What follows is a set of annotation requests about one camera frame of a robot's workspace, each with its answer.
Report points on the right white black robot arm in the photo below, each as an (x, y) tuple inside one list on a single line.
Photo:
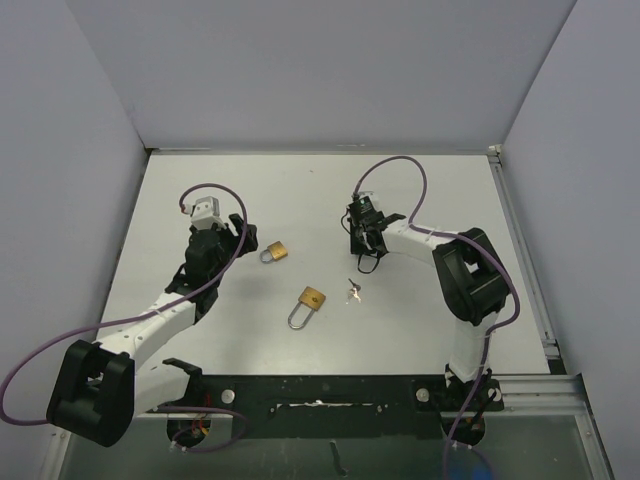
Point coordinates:
[(466, 264)]

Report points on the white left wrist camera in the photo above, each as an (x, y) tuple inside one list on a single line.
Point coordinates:
[(204, 214)]

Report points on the silver key bunch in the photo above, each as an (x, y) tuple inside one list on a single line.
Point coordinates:
[(353, 292)]

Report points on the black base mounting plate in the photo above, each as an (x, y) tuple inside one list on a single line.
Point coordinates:
[(337, 407)]

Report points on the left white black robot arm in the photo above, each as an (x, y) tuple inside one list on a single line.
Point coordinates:
[(102, 386)]

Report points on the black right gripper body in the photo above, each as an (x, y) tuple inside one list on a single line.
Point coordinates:
[(358, 244)]

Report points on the large brass padlock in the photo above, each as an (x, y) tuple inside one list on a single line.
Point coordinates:
[(311, 300)]

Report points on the small brass padlock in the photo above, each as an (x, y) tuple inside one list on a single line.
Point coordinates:
[(274, 252)]

